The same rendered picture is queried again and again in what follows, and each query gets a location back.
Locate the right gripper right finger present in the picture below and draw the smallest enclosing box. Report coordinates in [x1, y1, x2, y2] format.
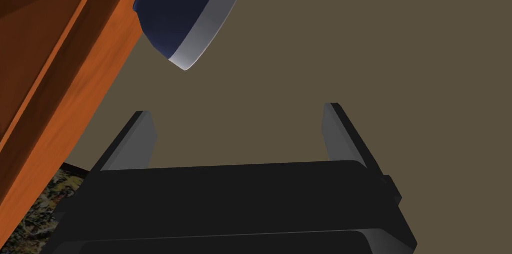
[321, 102, 385, 177]

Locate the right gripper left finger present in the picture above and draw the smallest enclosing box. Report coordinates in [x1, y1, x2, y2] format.
[91, 110, 158, 172]

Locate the dark blue and grey door knob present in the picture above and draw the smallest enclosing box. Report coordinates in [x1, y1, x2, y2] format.
[132, 0, 245, 72]

